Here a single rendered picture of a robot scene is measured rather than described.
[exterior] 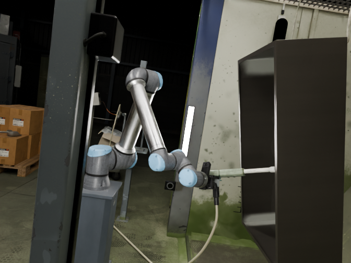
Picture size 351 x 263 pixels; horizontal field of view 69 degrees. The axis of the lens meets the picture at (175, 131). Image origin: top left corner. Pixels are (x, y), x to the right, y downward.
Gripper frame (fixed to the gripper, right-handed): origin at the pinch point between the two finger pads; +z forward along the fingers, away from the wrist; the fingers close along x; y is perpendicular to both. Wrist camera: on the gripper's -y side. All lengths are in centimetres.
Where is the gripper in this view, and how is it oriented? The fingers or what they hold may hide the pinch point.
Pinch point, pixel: (215, 178)
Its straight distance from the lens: 165.9
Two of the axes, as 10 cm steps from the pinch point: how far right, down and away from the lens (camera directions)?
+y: 0.2, 9.6, -2.8
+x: 8.3, -1.7, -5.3
